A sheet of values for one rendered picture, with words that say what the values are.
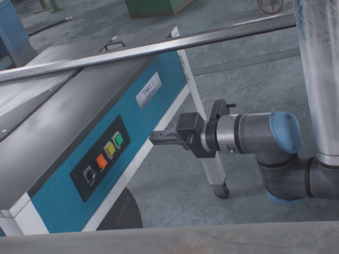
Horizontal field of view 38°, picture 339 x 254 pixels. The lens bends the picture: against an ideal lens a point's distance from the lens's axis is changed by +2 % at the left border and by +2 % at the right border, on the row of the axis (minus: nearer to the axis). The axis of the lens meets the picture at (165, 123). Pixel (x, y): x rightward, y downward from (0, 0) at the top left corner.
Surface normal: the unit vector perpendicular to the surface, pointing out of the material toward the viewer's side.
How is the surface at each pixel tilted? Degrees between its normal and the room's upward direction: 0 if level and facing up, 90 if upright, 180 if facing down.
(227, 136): 61
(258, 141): 81
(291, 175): 47
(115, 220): 90
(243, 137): 65
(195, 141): 112
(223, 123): 22
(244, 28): 75
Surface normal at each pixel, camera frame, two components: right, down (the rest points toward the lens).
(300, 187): -0.52, 0.39
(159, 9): -0.59, 0.55
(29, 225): 0.87, -0.06
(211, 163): -0.38, 0.55
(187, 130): -0.24, 0.83
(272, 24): -0.37, 0.31
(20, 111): -0.32, -0.83
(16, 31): 0.94, -0.18
